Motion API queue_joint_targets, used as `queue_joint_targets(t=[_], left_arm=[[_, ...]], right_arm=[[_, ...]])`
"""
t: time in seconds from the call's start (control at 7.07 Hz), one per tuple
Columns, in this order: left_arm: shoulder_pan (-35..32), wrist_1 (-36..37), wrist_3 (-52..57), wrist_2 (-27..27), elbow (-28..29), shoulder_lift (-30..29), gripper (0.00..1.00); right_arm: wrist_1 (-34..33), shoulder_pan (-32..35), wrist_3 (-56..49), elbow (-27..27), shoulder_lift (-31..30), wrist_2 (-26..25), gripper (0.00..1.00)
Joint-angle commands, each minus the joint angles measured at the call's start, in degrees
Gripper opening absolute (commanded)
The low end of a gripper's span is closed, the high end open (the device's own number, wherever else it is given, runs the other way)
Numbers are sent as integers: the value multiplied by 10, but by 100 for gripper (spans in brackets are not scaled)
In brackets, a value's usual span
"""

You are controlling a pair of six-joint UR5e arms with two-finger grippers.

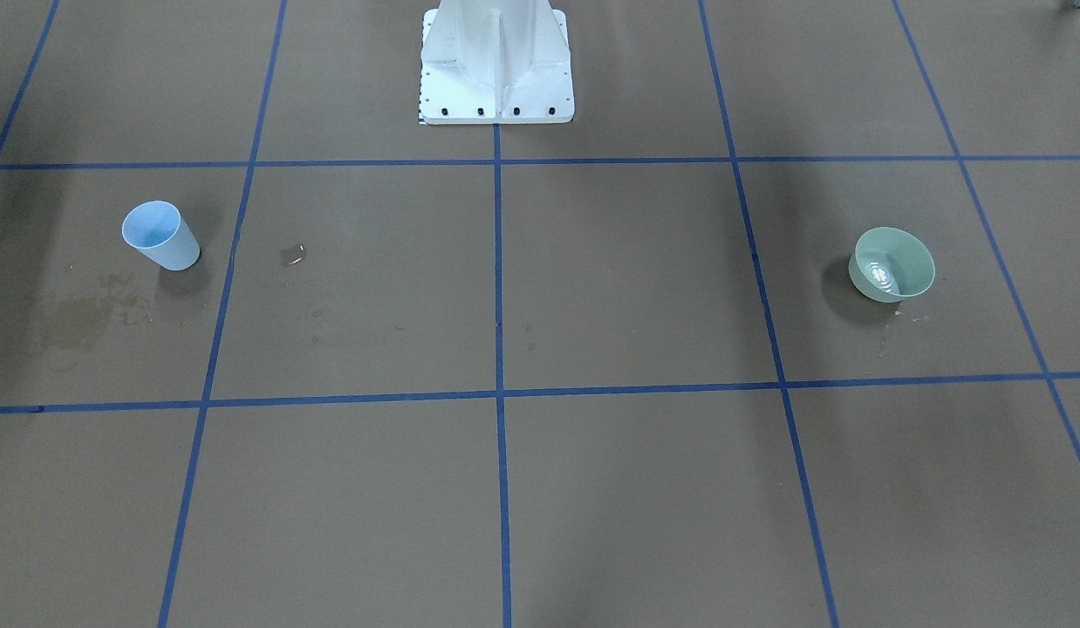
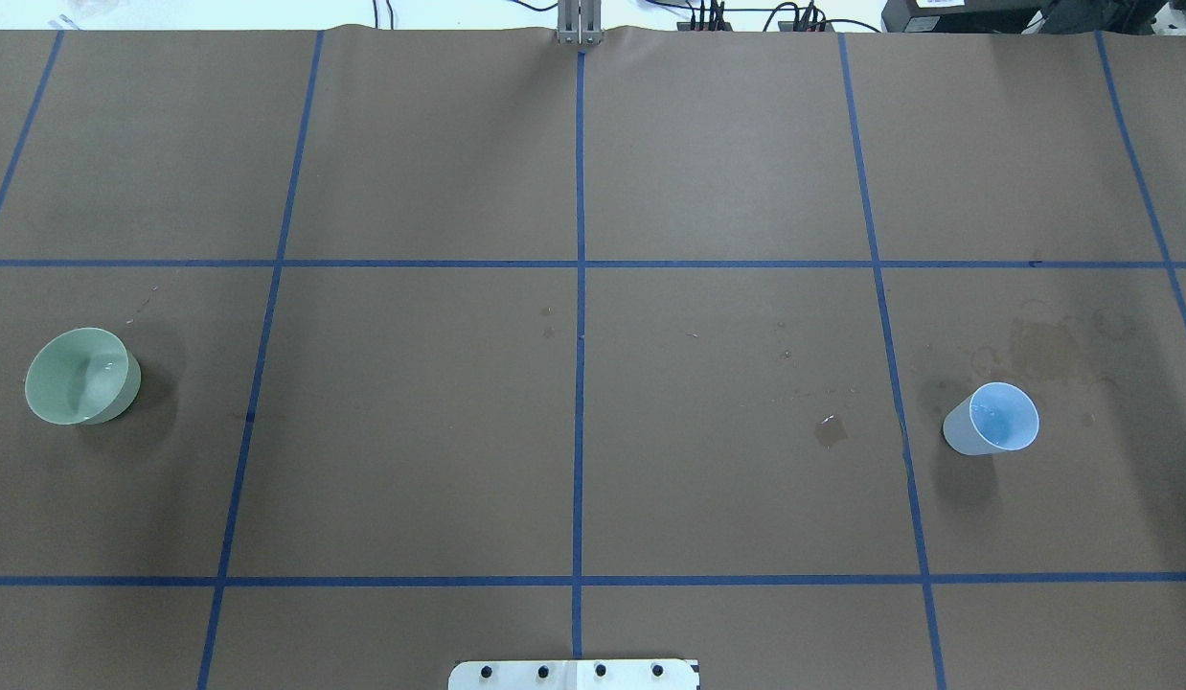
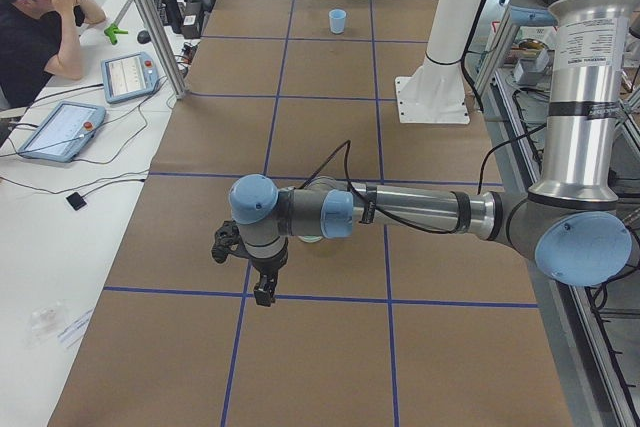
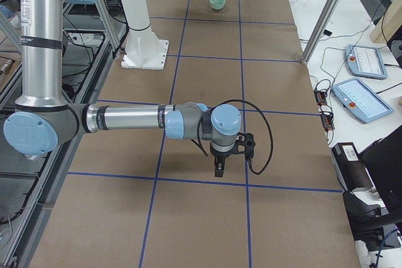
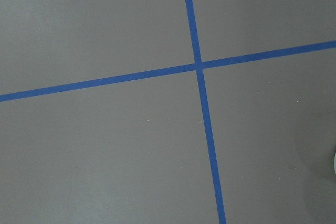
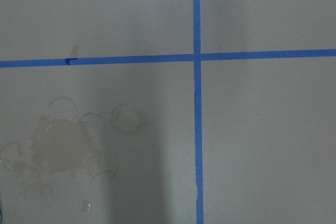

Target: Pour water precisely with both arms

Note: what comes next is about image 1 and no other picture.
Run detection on green ceramic bowl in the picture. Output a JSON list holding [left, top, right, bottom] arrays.
[[848, 227, 936, 304]]

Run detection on light blue plastic cup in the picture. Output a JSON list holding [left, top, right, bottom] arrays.
[[121, 200, 201, 271]]

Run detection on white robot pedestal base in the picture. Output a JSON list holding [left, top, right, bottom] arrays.
[[418, 1, 576, 125]]

